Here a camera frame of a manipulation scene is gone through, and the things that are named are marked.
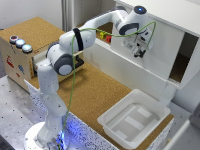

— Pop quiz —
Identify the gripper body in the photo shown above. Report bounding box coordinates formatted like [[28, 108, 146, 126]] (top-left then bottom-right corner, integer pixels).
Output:
[[124, 32, 150, 56]]

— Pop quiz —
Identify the white plastic box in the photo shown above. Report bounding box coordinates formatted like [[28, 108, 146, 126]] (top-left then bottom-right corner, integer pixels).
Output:
[[96, 88, 172, 150]]

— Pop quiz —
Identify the wooden drawer box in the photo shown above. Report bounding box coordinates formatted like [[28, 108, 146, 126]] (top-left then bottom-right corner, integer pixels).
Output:
[[0, 16, 84, 92]]

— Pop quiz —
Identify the red button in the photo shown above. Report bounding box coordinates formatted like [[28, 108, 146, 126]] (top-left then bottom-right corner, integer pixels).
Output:
[[9, 34, 20, 45]]

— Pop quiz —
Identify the green cable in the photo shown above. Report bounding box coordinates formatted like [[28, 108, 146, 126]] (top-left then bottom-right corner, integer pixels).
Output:
[[55, 21, 158, 150]]

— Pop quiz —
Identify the wooden drawer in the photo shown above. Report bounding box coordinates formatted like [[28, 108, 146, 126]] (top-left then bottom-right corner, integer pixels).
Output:
[[31, 53, 85, 76]]

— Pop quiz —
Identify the green button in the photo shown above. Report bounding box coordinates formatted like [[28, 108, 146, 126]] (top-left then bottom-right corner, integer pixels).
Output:
[[21, 43, 34, 55]]

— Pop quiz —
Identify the yellow block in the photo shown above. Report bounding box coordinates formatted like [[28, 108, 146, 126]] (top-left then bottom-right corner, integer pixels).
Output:
[[98, 31, 107, 39]]

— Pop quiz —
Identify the black drawer handle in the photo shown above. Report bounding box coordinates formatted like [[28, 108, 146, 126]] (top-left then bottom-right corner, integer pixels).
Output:
[[75, 55, 85, 70]]

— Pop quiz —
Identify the white sliding door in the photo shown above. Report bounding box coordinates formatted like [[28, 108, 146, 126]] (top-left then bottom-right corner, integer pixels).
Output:
[[110, 27, 185, 82]]

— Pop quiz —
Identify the white cabinet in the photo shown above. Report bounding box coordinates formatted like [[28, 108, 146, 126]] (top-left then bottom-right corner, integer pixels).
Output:
[[77, 0, 200, 108]]

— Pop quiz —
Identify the black door handle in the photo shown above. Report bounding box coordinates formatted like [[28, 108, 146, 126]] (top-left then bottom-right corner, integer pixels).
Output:
[[133, 48, 147, 60]]

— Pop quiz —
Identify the blue button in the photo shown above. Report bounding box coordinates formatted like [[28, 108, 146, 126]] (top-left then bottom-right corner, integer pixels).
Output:
[[15, 38, 26, 49]]

